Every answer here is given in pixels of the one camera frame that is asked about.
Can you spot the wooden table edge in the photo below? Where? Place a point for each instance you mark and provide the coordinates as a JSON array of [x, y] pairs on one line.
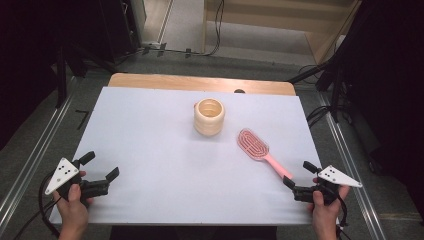
[[166, 81]]

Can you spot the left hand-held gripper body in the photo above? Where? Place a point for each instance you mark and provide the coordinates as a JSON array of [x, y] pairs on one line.
[[61, 175]]

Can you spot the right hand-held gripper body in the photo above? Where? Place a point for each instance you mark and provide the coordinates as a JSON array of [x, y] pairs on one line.
[[336, 176]]

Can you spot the light wooden cabinet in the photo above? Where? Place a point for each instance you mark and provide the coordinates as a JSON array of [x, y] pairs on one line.
[[266, 20]]

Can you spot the dark equipment case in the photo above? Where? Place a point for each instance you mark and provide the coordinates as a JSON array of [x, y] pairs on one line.
[[128, 26]]

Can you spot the person's right hand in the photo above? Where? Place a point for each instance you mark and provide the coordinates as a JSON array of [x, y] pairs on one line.
[[325, 216]]

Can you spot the black metal stand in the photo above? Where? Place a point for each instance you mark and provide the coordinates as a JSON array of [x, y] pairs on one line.
[[61, 80], [335, 90]]

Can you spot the metal floor rail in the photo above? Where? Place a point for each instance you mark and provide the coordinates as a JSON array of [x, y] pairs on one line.
[[36, 150], [350, 160]]

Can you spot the black curtain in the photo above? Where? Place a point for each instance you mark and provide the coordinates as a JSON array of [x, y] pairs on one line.
[[30, 66], [390, 83]]

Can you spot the cream ribbed cup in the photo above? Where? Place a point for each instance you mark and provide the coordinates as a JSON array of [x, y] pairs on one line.
[[209, 125]]

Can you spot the pink hairbrush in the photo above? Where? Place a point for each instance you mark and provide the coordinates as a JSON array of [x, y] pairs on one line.
[[253, 145]]

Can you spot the person's left hand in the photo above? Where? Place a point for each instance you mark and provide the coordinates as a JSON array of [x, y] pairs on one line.
[[73, 213]]

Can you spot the white table sheet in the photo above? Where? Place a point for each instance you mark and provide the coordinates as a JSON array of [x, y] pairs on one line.
[[160, 173]]

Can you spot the white power strip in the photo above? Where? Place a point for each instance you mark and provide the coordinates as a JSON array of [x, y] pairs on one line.
[[153, 45]]

